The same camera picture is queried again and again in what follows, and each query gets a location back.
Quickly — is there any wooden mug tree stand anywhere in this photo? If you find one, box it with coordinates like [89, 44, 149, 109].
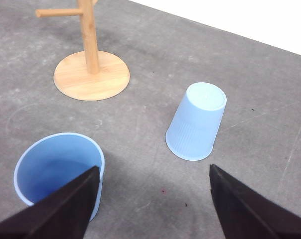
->
[35, 0, 130, 101]

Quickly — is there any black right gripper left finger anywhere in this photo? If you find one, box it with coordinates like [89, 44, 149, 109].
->
[0, 166, 100, 239]

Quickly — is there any blue ribbed cup front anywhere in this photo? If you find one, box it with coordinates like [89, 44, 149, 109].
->
[14, 132, 105, 222]

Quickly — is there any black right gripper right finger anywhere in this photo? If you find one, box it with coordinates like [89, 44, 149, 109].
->
[209, 164, 301, 239]

